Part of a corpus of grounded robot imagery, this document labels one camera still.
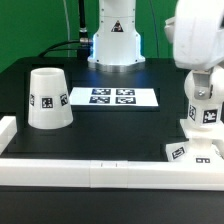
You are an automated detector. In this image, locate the white thin cable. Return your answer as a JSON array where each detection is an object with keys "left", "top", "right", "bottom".
[{"left": 62, "top": 0, "right": 72, "bottom": 58}]

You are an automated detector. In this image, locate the white marker sheet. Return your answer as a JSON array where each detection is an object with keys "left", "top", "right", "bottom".
[{"left": 70, "top": 87, "right": 158, "bottom": 107}]

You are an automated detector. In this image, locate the white lamp shade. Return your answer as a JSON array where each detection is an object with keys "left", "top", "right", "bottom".
[{"left": 28, "top": 68, "right": 73, "bottom": 129}]

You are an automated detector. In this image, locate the white lamp bulb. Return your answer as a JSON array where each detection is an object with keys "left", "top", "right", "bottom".
[{"left": 184, "top": 66, "right": 224, "bottom": 128}]

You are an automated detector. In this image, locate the white left rail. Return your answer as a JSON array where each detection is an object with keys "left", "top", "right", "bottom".
[{"left": 0, "top": 116, "right": 17, "bottom": 155}]

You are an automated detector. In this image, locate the black cable with connector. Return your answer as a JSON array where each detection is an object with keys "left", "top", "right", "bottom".
[{"left": 38, "top": 0, "right": 94, "bottom": 59}]

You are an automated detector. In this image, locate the white front rail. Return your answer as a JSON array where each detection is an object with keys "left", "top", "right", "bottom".
[{"left": 0, "top": 158, "right": 224, "bottom": 191}]

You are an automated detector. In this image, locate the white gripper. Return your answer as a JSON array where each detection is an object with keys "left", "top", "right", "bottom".
[{"left": 165, "top": 0, "right": 224, "bottom": 100}]

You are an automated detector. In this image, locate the white rail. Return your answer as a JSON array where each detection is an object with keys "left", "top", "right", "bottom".
[
  {"left": 0, "top": 158, "right": 224, "bottom": 191},
  {"left": 0, "top": 116, "right": 17, "bottom": 155}
]

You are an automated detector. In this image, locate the white lamp base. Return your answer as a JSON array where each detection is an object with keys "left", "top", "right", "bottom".
[{"left": 165, "top": 119, "right": 224, "bottom": 164}]

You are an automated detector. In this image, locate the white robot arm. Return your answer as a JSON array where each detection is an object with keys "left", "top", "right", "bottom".
[{"left": 88, "top": 0, "right": 224, "bottom": 100}]

